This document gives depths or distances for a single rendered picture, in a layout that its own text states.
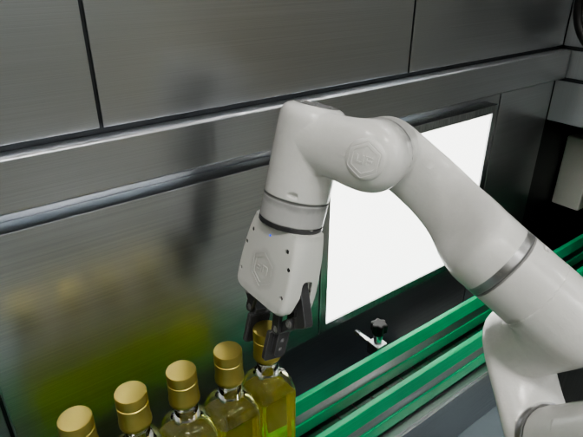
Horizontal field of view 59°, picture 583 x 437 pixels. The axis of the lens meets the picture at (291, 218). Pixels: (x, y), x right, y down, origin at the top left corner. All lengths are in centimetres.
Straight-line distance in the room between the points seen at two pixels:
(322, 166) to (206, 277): 27
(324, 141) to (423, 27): 42
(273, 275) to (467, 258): 21
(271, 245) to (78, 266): 22
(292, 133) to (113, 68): 21
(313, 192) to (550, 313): 26
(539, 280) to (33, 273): 52
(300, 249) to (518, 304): 22
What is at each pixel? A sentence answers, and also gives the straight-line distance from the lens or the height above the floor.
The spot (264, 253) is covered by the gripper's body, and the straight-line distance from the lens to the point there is 60.
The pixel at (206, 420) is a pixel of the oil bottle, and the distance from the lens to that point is 66.
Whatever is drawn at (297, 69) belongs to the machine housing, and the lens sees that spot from 74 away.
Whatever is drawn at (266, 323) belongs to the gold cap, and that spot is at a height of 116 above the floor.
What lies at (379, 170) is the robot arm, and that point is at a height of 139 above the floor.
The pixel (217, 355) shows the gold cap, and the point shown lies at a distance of 62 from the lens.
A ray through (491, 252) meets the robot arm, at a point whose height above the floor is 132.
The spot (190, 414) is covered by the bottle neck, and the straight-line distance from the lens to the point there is 64.
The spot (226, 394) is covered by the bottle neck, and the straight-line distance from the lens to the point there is 66.
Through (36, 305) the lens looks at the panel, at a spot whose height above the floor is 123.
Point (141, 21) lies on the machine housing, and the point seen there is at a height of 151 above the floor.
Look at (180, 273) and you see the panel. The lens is 70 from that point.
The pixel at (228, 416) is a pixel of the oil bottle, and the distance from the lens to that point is 66.
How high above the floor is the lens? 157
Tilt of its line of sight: 27 degrees down
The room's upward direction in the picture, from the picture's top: straight up
